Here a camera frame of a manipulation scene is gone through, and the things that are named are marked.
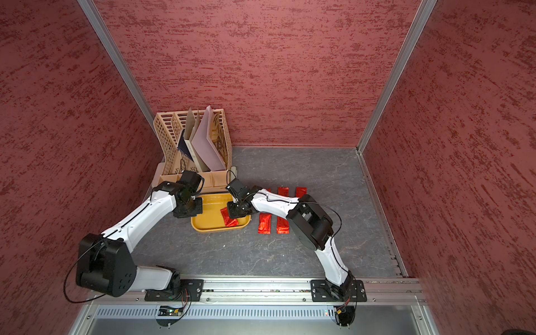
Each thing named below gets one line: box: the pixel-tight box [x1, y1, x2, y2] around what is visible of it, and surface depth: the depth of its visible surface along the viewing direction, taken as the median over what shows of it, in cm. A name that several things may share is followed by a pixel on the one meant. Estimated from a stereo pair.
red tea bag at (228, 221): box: [220, 206, 240, 228], surface depth 90 cm
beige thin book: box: [184, 138, 211, 173], surface depth 91 cm
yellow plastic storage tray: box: [190, 193, 252, 233], surface depth 90 cm
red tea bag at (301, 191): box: [295, 186, 308, 199], surface depth 104 cm
